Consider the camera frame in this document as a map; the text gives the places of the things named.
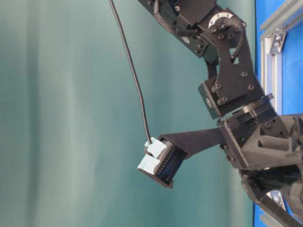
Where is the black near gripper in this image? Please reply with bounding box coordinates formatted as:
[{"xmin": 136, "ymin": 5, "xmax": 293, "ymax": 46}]
[{"xmin": 217, "ymin": 114, "xmax": 303, "ymax": 227}]

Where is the black near wrist camera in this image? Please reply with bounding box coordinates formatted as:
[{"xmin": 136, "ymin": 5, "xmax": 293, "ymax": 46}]
[{"xmin": 137, "ymin": 128, "xmax": 225, "ymax": 188}]

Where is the black near camera cable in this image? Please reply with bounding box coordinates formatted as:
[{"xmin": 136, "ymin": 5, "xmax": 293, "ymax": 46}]
[{"xmin": 108, "ymin": 0, "xmax": 152, "ymax": 144}]

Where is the blue backdrop panel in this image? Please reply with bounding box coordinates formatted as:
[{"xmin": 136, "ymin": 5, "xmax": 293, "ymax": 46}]
[{"xmin": 253, "ymin": 0, "xmax": 303, "ymax": 227}]

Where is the black near robot arm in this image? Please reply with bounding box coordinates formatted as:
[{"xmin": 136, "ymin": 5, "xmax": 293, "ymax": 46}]
[{"xmin": 141, "ymin": 0, "xmax": 276, "ymax": 119}]

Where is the silver aluminium frame rail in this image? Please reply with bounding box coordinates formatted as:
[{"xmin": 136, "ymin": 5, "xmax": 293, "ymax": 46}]
[{"xmin": 259, "ymin": 0, "xmax": 303, "ymax": 227}]

